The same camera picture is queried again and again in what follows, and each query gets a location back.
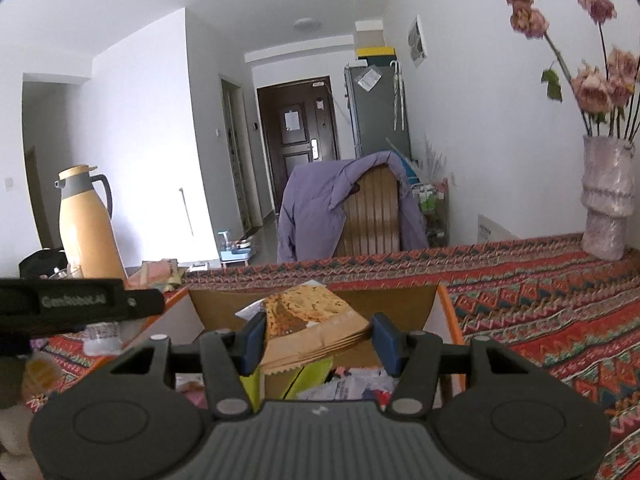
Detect paper sheet on refrigerator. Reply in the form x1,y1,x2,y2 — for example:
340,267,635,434
357,67,382,92

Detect wooden chair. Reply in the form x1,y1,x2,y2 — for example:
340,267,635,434
332,165,403,256

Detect black bag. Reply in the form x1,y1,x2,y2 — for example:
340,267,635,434
19,249,68,279

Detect pink flat packet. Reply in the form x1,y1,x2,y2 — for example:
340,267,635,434
140,258,188,291

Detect dark brown entrance door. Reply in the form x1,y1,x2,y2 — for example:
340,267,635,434
256,76,341,211

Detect orange cardboard box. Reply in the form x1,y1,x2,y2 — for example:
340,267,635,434
122,282,468,411

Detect glass cup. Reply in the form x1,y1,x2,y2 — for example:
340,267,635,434
50,262,83,281

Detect pink textured vase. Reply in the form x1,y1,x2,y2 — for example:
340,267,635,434
580,135,637,261

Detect pale dried pampas grass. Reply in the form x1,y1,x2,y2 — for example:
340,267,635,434
387,135,448,186

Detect white interior door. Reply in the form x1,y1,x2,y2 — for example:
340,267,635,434
221,77,251,233

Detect yellow black box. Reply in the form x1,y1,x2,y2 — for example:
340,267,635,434
355,46,398,67

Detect red patterned tablecloth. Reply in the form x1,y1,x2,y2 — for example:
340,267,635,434
0,232,640,480

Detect yellow thermos jug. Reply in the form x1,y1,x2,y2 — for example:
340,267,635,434
54,164,128,281

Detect white mop pole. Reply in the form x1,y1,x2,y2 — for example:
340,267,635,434
179,187,195,237

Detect storage rack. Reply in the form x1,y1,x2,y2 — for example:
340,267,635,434
412,180,451,248

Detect white umbrella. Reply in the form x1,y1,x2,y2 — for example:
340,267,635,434
391,60,407,131

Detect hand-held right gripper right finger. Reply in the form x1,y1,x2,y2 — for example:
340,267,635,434
370,311,543,421

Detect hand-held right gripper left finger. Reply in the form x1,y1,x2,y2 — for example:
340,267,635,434
102,311,269,421

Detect grey refrigerator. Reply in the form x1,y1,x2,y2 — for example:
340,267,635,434
344,60,413,161

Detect pile of snack packets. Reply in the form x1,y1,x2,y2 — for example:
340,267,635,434
175,300,401,411

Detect clear plastic packet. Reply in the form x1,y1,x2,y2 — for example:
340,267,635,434
82,322,123,356

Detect white wall radiator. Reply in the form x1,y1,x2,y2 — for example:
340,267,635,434
477,214,521,243

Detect purple jacket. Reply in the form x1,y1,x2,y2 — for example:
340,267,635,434
276,151,430,263

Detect brown snack packet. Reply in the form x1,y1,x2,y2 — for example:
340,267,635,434
260,282,373,373

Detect bunch of dried pink roses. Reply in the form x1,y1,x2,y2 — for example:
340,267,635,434
498,0,640,141

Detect plain cardboard box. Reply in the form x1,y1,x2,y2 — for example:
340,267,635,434
355,20,386,50

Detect small blue stool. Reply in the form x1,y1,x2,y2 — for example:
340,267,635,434
220,245,256,267

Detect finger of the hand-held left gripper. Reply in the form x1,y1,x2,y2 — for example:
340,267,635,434
122,287,167,319

